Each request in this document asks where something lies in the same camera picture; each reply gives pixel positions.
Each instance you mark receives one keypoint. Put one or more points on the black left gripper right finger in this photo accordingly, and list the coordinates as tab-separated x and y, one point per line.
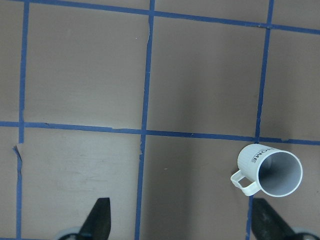
266	223

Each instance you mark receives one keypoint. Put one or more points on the white HOME mug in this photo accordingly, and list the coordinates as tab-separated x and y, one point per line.
278	173

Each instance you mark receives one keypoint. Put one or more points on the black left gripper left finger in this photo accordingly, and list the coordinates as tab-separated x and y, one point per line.
97	225

